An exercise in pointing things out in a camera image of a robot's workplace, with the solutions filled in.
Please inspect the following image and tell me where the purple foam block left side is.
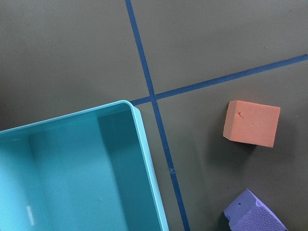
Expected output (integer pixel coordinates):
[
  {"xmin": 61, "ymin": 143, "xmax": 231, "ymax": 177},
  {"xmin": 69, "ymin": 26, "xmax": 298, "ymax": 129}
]
[{"xmin": 223, "ymin": 189, "xmax": 287, "ymax": 231}]

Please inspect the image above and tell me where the orange foam block left side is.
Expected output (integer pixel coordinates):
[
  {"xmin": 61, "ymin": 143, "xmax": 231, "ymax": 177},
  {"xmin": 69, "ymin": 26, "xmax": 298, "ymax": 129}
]
[{"xmin": 223, "ymin": 100, "xmax": 281, "ymax": 148}]

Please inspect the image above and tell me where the teal plastic bin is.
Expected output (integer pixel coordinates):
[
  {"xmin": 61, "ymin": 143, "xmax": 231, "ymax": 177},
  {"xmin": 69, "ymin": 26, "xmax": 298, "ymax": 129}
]
[{"xmin": 0, "ymin": 100, "xmax": 168, "ymax": 231}]

